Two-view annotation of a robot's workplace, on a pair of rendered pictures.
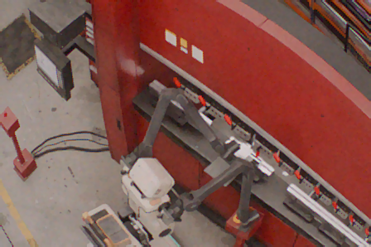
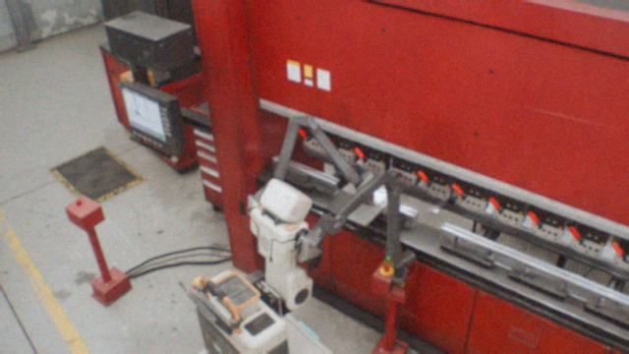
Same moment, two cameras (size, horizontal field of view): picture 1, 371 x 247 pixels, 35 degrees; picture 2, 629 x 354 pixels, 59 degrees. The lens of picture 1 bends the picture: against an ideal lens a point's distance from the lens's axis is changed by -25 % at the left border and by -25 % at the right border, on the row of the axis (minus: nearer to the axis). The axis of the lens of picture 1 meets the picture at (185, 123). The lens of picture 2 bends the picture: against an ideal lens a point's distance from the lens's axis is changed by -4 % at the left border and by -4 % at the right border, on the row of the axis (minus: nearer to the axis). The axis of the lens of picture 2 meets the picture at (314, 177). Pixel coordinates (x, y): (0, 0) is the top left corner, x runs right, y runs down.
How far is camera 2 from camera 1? 1.88 m
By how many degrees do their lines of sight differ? 21
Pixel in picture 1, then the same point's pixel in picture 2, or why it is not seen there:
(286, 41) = not seen: outside the picture
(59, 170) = (165, 287)
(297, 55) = not seen: outside the picture
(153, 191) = (289, 208)
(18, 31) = (98, 162)
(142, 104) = (266, 178)
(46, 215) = (138, 341)
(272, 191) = (422, 237)
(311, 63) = not seen: outside the picture
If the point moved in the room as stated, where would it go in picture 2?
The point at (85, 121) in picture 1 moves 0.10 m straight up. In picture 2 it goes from (202, 239) to (200, 229)
